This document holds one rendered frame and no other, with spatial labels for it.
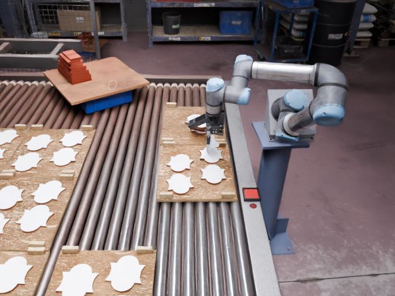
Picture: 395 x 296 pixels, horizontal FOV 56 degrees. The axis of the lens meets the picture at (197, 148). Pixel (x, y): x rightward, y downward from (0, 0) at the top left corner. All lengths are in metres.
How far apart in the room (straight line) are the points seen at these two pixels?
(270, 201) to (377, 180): 1.38
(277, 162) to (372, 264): 1.02
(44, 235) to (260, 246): 0.83
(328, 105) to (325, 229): 1.57
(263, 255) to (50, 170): 1.04
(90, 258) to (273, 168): 1.26
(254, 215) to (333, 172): 1.99
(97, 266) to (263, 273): 0.59
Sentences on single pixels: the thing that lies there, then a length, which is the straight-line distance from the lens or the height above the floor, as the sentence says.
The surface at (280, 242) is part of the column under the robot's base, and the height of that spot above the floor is 0.01.
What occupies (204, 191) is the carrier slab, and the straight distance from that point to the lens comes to 1.67.
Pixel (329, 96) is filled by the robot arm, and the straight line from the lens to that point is 1.57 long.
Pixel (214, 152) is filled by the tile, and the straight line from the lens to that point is 1.89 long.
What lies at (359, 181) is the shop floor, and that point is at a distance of 3.53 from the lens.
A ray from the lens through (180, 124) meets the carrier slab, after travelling 2.12.
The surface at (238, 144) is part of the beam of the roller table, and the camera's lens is 2.02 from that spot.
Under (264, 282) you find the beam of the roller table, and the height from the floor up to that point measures 0.91.
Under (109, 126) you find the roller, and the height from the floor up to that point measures 0.92.
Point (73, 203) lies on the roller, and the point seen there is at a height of 0.92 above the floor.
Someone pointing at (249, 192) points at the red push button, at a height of 0.93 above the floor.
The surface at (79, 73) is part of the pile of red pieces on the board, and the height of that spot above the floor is 1.10.
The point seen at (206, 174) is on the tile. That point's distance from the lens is 1.75.
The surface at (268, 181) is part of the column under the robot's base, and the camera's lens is 2.36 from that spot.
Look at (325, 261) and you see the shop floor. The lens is 2.77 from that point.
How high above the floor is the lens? 2.05
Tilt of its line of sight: 35 degrees down
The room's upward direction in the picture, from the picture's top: 2 degrees clockwise
